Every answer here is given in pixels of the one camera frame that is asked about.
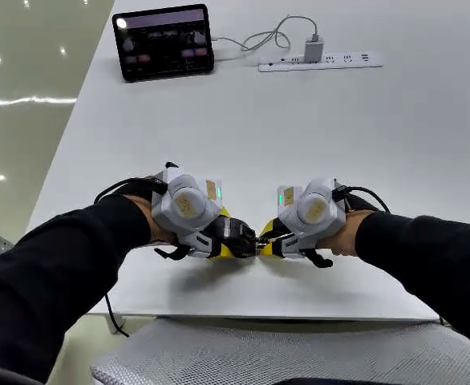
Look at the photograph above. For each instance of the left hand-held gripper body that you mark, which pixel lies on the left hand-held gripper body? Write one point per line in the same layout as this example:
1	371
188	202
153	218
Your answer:
187	200

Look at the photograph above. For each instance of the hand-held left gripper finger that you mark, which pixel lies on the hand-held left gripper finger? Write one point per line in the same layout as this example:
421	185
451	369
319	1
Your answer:
225	212
203	244

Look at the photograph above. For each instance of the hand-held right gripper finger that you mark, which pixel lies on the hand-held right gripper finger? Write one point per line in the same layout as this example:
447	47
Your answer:
287	248
270	228

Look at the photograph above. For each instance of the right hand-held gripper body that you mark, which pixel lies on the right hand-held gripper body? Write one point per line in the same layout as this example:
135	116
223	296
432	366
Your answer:
313	208

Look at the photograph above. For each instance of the person's left forearm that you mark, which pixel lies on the person's left forearm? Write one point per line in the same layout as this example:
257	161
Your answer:
58	272

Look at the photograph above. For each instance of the person's right forearm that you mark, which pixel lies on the person's right forearm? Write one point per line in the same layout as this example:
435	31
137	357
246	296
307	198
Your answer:
427	256

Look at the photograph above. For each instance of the person's right hand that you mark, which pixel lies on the person's right hand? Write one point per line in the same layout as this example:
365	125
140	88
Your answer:
345	238

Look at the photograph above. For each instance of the person's left hand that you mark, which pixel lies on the person's left hand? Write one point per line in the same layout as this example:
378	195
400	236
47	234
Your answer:
142	212

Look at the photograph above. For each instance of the grey mesh chair seat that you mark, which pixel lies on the grey mesh chair seat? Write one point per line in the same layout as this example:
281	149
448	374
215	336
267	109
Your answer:
279	355

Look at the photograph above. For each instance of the white power strip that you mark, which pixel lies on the white power strip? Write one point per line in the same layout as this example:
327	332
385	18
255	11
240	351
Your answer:
339	61

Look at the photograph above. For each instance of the white charger adapter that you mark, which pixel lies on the white charger adapter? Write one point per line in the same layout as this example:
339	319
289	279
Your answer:
313	50

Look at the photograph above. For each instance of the black tablet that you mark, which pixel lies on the black tablet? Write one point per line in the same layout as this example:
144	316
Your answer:
163	42

